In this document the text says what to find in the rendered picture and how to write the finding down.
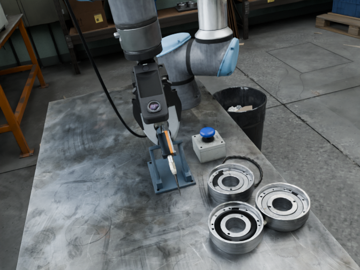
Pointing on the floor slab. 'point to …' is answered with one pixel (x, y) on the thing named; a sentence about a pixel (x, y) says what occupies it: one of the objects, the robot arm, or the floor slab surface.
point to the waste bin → (231, 93)
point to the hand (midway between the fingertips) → (164, 140)
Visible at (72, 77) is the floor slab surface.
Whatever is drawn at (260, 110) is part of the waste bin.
